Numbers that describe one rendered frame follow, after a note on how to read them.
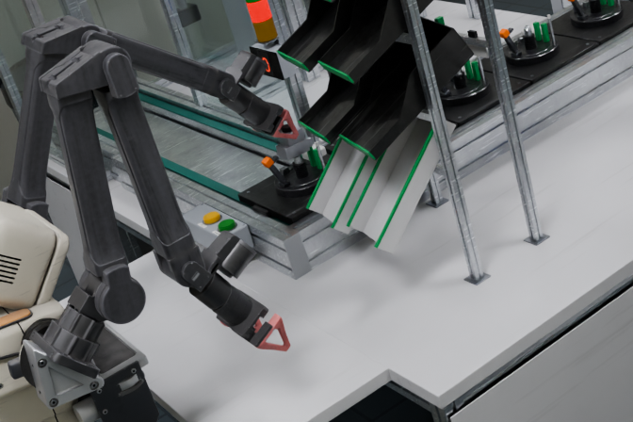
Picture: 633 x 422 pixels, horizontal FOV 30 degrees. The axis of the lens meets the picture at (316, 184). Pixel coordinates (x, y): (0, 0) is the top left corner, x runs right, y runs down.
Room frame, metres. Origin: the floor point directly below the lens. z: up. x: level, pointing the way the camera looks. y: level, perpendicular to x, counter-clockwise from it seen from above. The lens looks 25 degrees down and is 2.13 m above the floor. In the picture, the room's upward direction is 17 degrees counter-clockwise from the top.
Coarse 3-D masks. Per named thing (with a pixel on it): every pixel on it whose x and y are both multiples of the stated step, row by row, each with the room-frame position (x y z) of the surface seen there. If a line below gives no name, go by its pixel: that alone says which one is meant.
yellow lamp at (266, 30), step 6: (270, 18) 2.70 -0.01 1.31; (258, 24) 2.70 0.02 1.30; (264, 24) 2.69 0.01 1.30; (270, 24) 2.70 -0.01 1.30; (258, 30) 2.70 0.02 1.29; (264, 30) 2.69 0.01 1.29; (270, 30) 2.70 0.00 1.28; (276, 30) 2.71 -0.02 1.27; (258, 36) 2.70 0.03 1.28; (264, 36) 2.69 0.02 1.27; (270, 36) 2.69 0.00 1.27; (276, 36) 2.70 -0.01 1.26
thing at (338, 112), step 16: (336, 80) 2.31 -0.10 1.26; (368, 80) 2.20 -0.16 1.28; (336, 96) 2.30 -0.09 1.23; (352, 96) 2.25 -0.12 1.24; (368, 96) 2.19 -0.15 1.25; (320, 112) 2.29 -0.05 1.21; (336, 112) 2.25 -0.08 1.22; (352, 112) 2.18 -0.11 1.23; (304, 128) 2.28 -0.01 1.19; (320, 128) 2.24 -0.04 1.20; (336, 128) 2.17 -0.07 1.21
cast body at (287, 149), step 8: (288, 128) 2.48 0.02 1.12; (296, 128) 2.49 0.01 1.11; (280, 144) 2.49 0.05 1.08; (288, 144) 2.47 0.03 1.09; (296, 144) 2.47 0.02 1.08; (304, 144) 2.48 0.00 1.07; (312, 144) 2.51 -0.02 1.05; (280, 152) 2.48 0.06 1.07; (288, 152) 2.46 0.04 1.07; (296, 152) 2.47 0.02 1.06; (304, 152) 2.48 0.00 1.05
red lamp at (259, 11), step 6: (264, 0) 2.70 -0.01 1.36; (252, 6) 2.70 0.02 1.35; (258, 6) 2.69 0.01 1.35; (264, 6) 2.70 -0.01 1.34; (252, 12) 2.70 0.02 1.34; (258, 12) 2.69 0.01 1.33; (264, 12) 2.69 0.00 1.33; (270, 12) 2.71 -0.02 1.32; (252, 18) 2.70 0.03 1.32; (258, 18) 2.69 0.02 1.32; (264, 18) 2.69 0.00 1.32
